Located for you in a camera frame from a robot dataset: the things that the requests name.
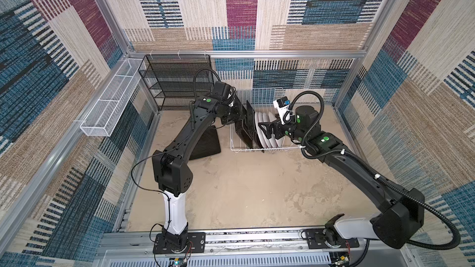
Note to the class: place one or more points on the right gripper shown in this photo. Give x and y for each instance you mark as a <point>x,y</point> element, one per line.
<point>276,129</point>

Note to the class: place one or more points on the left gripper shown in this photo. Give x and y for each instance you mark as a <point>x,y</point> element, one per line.
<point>240,116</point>

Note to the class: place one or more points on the floral square plate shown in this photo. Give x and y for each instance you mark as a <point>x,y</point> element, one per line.
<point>241,129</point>

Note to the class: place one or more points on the black square plate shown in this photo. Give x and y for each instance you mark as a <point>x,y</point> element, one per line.
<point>208,144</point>
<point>250,118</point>

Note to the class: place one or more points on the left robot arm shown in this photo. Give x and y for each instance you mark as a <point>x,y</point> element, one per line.
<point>170,167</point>

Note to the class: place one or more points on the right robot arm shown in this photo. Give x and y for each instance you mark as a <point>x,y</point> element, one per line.
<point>401,211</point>

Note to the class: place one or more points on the white round plate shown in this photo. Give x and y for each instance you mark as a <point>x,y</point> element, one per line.
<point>271,142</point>
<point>259,132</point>
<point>280,140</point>

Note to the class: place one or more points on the white wire dish rack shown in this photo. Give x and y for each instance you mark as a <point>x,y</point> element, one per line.
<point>259,105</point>

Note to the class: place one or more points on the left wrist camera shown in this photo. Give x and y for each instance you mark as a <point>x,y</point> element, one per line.
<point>223,92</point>

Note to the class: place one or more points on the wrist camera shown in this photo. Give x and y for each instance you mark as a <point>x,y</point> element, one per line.
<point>282,106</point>
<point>223,92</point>

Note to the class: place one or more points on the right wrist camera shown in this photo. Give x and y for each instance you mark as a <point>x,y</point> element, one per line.
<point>282,106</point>

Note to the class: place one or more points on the black wire shelf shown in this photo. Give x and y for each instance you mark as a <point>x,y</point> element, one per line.
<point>175,80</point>

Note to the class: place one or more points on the aluminium mounting rail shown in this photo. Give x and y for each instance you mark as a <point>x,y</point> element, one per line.
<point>251,247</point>

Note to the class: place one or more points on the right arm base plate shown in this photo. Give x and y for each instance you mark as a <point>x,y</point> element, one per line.
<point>323,238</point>

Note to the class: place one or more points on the white mesh wall basket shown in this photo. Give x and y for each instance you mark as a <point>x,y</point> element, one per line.
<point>103,118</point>

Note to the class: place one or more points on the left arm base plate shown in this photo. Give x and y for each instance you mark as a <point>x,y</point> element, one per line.
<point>171,243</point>

